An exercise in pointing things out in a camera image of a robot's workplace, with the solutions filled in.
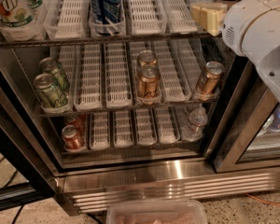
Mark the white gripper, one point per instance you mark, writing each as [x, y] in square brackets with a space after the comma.
[239, 23]

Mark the red can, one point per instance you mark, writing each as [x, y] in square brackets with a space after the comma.
[76, 120]
[72, 138]

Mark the clear plastic container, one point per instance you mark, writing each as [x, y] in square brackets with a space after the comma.
[156, 212]

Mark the clear water bottle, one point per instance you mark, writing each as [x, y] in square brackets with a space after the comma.
[196, 122]

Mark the rear green can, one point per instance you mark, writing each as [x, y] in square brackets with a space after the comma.
[54, 67]

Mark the gold can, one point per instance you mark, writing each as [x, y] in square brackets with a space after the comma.
[148, 82]
[209, 78]
[147, 57]

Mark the stainless steel fridge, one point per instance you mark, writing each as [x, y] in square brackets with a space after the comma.
[135, 148]

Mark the gold can right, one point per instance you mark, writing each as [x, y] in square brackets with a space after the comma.
[209, 78]

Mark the blue can behind glass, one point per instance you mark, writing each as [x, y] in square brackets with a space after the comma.
[275, 126]

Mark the blue Pepsi plastic bottle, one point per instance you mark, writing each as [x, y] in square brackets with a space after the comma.
[106, 17]

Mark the rear red can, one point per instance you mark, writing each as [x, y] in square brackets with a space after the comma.
[76, 120]

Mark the front red can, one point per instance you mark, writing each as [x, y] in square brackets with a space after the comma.
[72, 138]

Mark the front green can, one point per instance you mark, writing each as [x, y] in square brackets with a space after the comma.
[50, 91]

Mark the rear gold can middle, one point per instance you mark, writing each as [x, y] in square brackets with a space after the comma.
[147, 57]

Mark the front gold can middle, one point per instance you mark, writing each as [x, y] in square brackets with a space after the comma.
[148, 82]

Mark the green can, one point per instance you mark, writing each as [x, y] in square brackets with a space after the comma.
[50, 91]
[54, 67]

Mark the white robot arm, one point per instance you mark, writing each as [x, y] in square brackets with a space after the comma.
[251, 28]

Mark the front 7UP bottle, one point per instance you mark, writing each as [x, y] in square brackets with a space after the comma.
[17, 21]

